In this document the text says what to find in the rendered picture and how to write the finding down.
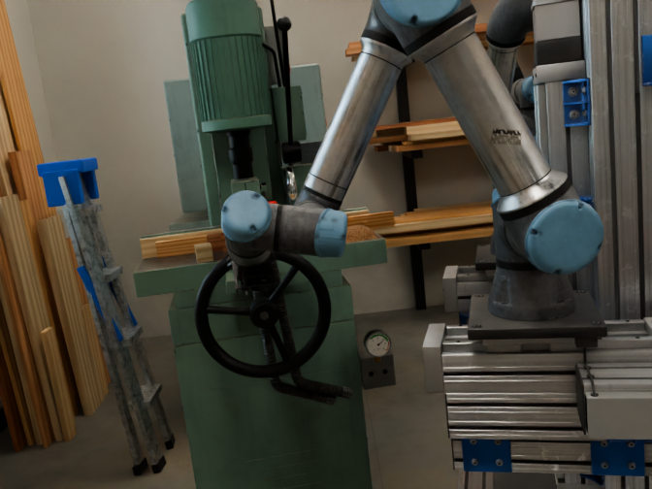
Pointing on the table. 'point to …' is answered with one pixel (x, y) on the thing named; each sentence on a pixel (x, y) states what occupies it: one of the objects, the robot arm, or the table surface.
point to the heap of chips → (360, 234)
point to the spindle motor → (228, 65)
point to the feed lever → (291, 153)
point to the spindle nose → (241, 153)
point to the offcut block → (204, 252)
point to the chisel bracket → (245, 184)
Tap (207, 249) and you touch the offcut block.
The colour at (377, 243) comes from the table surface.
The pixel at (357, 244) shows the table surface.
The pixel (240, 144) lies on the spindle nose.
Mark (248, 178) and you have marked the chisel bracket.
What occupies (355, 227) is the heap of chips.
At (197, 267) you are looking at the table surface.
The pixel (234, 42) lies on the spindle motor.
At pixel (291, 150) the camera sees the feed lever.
